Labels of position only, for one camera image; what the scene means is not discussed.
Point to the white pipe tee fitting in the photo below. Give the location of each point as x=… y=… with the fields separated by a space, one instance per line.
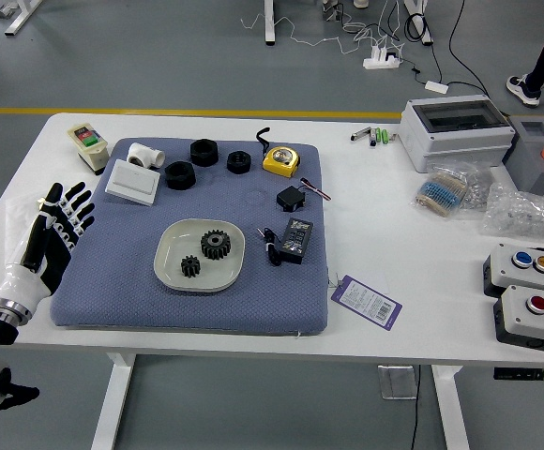
x=144 y=155

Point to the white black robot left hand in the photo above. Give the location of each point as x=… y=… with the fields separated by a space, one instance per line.
x=51 y=244

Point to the white power strip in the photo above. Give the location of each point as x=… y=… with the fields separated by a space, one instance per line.
x=382 y=62

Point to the grey electrical enclosure box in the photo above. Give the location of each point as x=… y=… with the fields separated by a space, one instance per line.
x=457 y=140

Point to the yellow tape measure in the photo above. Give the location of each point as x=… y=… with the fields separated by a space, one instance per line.
x=281 y=161

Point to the big black gear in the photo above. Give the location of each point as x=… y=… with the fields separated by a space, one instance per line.
x=216 y=244

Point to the white wall switch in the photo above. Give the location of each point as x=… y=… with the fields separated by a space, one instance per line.
x=132 y=182

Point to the cream square plate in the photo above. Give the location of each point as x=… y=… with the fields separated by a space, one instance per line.
x=169 y=262

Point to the green battery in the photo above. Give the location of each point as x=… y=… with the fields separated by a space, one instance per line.
x=381 y=136
x=386 y=136

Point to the black digital display module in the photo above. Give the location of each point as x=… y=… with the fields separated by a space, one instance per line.
x=295 y=239

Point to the blue-grey cushion mat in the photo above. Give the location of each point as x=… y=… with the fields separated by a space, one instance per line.
x=253 y=304

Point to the two-button control box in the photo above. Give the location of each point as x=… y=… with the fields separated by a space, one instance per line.
x=525 y=323

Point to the small black hex nut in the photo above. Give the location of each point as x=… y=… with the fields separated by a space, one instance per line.
x=239 y=161

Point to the three-button control box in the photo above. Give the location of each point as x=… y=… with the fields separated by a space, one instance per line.
x=511 y=276

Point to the black table control panel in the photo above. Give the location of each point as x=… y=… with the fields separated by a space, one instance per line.
x=532 y=374

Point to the small black gear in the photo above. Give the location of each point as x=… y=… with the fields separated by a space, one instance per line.
x=190 y=267

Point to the big black hex nut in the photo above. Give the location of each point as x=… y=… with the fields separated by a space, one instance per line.
x=178 y=175
x=203 y=152

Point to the grey block holder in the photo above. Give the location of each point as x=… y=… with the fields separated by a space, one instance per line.
x=532 y=159

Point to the clear bag of screws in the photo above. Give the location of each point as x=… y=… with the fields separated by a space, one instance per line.
x=480 y=187

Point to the white power adapter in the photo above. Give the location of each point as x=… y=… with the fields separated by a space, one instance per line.
x=436 y=86

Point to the white background table leg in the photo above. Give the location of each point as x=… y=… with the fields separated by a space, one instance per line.
x=419 y=21
x=270 y=23
x=21 y=16

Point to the silver metal connector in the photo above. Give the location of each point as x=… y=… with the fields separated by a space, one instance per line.
x=358 y=135

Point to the bubble wrap bag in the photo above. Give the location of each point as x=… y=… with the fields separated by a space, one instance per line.
x=518 y=211

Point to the bag of blue resistors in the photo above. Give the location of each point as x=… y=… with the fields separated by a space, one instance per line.
x=441 y=190

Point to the purple label tag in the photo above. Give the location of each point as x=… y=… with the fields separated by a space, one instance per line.
x=366 y=302

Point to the beige red-green button switch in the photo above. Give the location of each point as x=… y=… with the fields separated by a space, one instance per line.
x=88 y=145

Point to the silver floor plate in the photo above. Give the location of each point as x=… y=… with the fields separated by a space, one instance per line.
x=397 y=382

